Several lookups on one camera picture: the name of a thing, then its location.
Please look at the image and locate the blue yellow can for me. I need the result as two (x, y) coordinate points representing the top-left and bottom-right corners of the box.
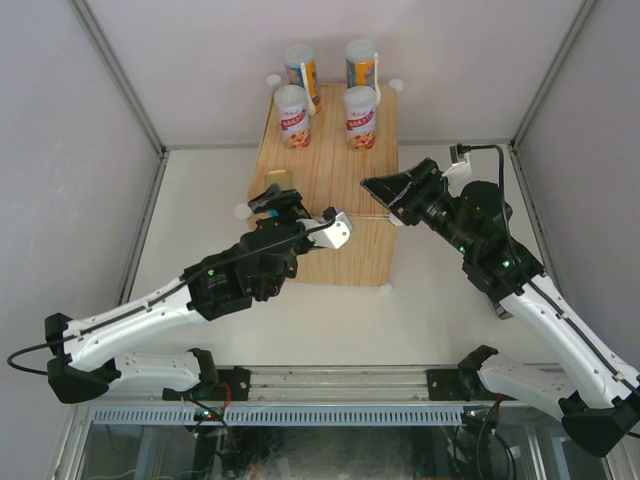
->
(345, 39), (382, 105)

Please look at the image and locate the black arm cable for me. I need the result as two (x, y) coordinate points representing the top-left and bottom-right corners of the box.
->
(457, 143), (531, 281)
(6, 212), (336, 376)

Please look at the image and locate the white red label can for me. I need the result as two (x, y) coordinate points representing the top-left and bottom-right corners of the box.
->
(273, 85), (311, 149)
(343, 86), (377, 151)

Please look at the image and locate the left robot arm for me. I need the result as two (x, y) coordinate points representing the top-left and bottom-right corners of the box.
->
(45, 185), (336, 404)

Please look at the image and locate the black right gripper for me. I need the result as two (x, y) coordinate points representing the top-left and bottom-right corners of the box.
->
(361, 158), (476, 258)

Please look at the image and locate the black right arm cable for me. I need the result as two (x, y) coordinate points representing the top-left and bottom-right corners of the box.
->
(457, 143), (531, 281)

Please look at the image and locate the blue can with spoon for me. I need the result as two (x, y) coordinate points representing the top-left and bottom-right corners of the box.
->
(284, 44), (321, 114)

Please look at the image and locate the wooden cabinet box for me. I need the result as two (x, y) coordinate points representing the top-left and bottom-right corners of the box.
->
(248, 84), (398, 287)

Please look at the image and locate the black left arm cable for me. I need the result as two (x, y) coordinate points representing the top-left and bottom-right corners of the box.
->
(6, 212), (336, 376)

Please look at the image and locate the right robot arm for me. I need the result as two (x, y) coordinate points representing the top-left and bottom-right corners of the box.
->
(360, 158), (639, 457)

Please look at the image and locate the gold rectangular tin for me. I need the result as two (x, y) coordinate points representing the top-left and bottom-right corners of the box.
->
(264, 169), (296, 218)

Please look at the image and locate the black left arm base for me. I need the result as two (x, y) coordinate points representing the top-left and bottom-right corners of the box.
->
(162, 348), (251, 402)

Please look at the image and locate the aluminium mounting rail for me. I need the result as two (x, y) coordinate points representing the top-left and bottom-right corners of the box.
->
(114, 364), (561, 401)

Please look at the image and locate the blue rectangular tin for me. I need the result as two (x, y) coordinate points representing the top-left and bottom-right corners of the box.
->
(493, 303), (512, 320)

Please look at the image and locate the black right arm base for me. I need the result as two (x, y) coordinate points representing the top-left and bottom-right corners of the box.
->
(426, 345), (498, 402)

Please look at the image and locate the grey slotted cable duct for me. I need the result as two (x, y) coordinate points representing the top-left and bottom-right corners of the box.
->
(90, 405), (464, 427)

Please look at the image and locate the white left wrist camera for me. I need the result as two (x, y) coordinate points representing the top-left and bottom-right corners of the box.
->
(305, 207), (354, 250)

